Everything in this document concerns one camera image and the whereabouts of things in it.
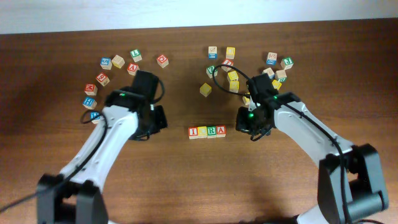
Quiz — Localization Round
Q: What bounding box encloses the blue H block lower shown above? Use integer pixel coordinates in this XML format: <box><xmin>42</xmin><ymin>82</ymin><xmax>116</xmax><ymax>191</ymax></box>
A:
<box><xmin>90</xmin><ymin>112</ymin><xmax>101</xmax><ymax>124</ymax></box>

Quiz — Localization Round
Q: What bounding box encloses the yellow block middle lower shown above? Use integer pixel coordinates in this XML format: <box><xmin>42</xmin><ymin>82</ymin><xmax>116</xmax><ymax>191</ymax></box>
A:
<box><xmin>229</xmin><ymin>80</ymin><xmax>239</xmax><ymax>93</ymax></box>

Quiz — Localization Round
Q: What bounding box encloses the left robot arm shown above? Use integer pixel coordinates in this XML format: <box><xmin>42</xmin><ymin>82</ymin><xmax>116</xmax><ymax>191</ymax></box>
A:
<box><xmin>36</xmin><ymin>70</ymin><xmax>167</xmax><ymax>224</ymax></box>

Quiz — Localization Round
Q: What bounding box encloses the green J block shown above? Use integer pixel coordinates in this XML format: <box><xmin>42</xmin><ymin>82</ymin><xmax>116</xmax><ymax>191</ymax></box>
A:
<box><xmin>280</xmin><ymin>57</ymin><xmax>294</xmax><ymax>70</ymax></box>

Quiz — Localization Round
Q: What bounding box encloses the blue X block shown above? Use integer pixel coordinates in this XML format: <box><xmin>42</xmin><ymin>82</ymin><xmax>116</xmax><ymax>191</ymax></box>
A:
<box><xmin>266</xmin><ymin>52</ymin><xmax>277</xmax><ymax>65</ymax></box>

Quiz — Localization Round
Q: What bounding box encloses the red i block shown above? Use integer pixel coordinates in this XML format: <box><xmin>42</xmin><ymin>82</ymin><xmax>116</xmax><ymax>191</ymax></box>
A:
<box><xmin>221</xmin><ymin>58</ymin><xmax>233</xmax><ymax>72</ymax></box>
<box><xmin>188</xmin><ymin>127</ymin><xmax>198</xmax><ymax>139</ymax></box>

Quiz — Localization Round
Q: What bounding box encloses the yellow O block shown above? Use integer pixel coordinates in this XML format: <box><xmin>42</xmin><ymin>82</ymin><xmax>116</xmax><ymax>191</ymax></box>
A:
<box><xmin>200</xmin><ymin>83</ymin><xmax>212</xmax><ymax>97</ymax></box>

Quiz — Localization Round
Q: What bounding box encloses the red a block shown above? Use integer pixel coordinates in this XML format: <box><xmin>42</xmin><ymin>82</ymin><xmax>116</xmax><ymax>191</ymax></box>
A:
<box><xmin>127</xmin><ymin>63</ymin><xmax>139</xmax><ymax>76</ymax></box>
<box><xmin>216</xmin><ymin>126</ymin><xmax>226</xmax><ymax>138</ymax></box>

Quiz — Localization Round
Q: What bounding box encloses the blue 5 block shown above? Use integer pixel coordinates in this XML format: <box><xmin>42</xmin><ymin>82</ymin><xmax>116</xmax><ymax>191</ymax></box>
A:
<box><xmin>100</xmin><ymin>57</ymin><xmax>113</xmax><ymax>70</ymax></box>

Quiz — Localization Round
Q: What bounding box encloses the red M block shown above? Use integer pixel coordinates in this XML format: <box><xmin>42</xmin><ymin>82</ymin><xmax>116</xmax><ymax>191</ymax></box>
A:
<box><xmin>84</xmin><ymin>84</ymin><xmax>98</xmax><ymax>96</ymax></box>

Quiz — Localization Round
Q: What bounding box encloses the green R block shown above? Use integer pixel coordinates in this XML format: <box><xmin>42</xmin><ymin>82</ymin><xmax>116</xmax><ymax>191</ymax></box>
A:
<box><xmin>206</xmin><ymin>126</ymin><xmax>217</xmax><ymax>138</ymax></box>

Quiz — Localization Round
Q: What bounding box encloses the wooden yellow-sided K block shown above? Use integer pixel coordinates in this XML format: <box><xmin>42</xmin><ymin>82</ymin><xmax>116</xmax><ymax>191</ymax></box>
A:
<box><xmin>111</xmin><ymin>55</ymin><xmax>125</xmax><ymax>68</ymax></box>

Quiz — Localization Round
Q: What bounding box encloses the green L block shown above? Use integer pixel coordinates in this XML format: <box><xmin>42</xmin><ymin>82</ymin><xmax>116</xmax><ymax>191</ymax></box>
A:
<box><xmin>130</xmin><ymin>49</ymin><xmax>142</xmax><ymax>62</ymax></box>

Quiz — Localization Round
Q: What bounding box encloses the red 6 block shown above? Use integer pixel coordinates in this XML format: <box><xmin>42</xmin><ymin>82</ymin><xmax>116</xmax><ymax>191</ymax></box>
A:
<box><xmin>96</xmin><ymin>72</ymin><xmax>110</xmax><ymax>86</ymax></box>

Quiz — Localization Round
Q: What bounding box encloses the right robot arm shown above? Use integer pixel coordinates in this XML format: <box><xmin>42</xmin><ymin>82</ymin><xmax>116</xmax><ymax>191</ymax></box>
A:
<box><xmin>236</xmin><ymin>75</ymin><xmax>389</xmax><ymax>223</ymax></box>

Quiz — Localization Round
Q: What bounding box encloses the yellow block right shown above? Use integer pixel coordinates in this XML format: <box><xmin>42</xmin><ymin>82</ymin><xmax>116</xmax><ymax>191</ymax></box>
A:
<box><xmin>272</xmin><ymin>80</ymin><xmax>282</xmax><ymax>90</ymax></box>

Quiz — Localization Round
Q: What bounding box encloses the blue-sided wooden block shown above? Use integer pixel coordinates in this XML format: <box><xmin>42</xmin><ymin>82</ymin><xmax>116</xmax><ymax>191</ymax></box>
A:
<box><xmin>262</xmin><ymin>68</ymin><xmax>275</xmax><ymax>79</ymax></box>

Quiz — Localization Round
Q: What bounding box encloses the yellow block middle upper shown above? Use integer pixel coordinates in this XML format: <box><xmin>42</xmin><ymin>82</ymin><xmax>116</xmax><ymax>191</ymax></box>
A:
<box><xmin>227</xmin><ymin>71</ymin><xmax>239</xmax><ymax>82</ymax></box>

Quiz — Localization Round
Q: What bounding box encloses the yellow block top row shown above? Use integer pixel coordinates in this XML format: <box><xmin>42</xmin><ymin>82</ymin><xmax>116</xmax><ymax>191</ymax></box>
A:
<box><xmin>226</xmin><ymin>47</ymin><xmax>236</xmax><ymax>60</ymax></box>

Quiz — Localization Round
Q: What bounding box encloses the blue h block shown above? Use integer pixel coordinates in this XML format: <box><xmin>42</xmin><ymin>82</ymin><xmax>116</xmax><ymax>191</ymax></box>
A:
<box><xmin>90</xmin><ymin>112</ymin><xmax>101</xmax><ymax>124</ymax></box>
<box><xmin>82</xmin><ymin>96</ymin><xmax>97</xmax><ymax>110</ymax></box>

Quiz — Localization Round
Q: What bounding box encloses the blue-sided picture block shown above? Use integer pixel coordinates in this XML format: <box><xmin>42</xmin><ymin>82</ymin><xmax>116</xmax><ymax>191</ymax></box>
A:
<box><xmin>208</xmin><ymin>46</ymin><xmax>218</xmax><ymax>59</ymax></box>

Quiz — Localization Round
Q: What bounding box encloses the green Z block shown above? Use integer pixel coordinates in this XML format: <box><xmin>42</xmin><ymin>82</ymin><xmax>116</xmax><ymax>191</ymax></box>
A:
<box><xmin>206</xmin><ymin>65</ymin><xmax>218</xmax><ymax>78</ymax></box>

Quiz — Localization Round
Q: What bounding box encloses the red C block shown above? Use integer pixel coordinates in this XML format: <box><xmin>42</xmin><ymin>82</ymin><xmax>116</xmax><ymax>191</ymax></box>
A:
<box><xmin>156</xmin><ymin>55</ymin><xmax>169</xmax><ymax>68</ymax></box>

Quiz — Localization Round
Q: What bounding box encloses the blue H block upper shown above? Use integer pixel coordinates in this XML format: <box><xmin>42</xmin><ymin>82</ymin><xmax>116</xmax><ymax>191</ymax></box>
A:
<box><xmin>82</xmin><ymin>96</ymin><xmax>97</xmax><ymax>110</ymax></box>

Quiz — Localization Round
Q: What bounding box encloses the yellow C block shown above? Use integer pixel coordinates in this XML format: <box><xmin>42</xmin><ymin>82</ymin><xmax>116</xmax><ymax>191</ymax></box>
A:
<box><xmin>197</xmin><ymin>126</ymin><xmax>208</xmax><ymax>138</ymax></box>

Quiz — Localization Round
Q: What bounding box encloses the yellow umbrella block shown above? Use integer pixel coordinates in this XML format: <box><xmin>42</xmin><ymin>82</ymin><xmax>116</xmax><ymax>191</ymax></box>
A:
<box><xmin>243</xmin><ymin>93</ymin><xmax>251</xmax><ymax>106</ymax></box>

